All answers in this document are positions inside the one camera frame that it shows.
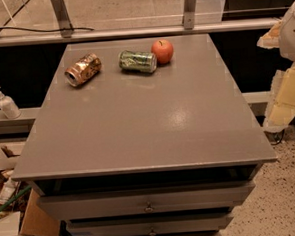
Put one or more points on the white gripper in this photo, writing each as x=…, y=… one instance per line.
x=292, y=34

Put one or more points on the green soda can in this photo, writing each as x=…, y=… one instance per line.
x=138, y=61

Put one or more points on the gold dented soda can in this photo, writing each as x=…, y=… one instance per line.
x=82, y=70

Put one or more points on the red apple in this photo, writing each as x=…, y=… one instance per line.
x=163, y=50

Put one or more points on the grey drawer cabinet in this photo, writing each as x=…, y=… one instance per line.
x=186, y=125

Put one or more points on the middle grey drawer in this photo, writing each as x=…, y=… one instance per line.
x=153, y=225

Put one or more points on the grey drawer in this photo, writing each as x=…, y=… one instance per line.
x=150, y=201
x=153, y=225

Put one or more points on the top grey drawer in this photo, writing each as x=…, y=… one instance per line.
x=150, y=201

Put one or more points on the white pump sanitizer bottle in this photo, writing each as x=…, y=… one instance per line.
x=8, y=106

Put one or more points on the green stick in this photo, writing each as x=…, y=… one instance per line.
x=15, y=197

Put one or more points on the cardboard box with clutter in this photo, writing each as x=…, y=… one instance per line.
x=23, y=217

